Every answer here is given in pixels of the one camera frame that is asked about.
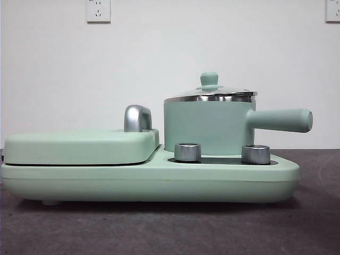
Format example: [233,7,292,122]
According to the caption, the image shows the green pot with handle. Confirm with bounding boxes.
[163,94,313,157]

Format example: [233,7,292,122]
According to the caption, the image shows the green breakfast maker base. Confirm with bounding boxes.
[0,143,301,206]

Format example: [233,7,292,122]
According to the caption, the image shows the white wall socket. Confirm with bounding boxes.
[86,0,112,24]
[326,0,340,23]

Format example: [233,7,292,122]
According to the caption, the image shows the silver control knob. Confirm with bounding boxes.
[174,142,202,162]
[241,144,271,164]

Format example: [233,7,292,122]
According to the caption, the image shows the green griddle lid silver handle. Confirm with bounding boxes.
[3,104,160,165]

